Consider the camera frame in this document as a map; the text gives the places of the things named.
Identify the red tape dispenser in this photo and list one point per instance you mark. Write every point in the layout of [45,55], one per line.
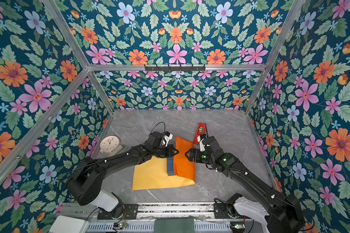
[201,129]

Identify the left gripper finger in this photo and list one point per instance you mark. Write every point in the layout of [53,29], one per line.
[170,147]
[171,153]

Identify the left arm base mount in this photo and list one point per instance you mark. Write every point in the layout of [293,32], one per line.
[121,212]

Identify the blue gift box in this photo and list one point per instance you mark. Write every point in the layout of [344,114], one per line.
[170,166]

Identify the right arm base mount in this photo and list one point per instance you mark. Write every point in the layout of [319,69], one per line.
[224,210]

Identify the green centre box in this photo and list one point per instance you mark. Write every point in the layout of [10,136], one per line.
[174,225]

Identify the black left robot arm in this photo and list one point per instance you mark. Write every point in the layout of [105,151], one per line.
[86,180]

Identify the round white analog clock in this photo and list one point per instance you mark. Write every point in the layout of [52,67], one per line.
[110,145]

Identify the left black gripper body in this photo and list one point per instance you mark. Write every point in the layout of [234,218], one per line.
[160,151]

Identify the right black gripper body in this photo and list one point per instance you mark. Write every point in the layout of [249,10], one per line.
[197,154]

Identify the white box bottom left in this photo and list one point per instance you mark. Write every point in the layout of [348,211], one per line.
[65,224]

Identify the yellow wrapping paper sheet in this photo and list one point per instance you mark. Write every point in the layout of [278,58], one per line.
[161,173]

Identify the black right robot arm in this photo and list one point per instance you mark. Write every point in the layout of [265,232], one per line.
[275,211]

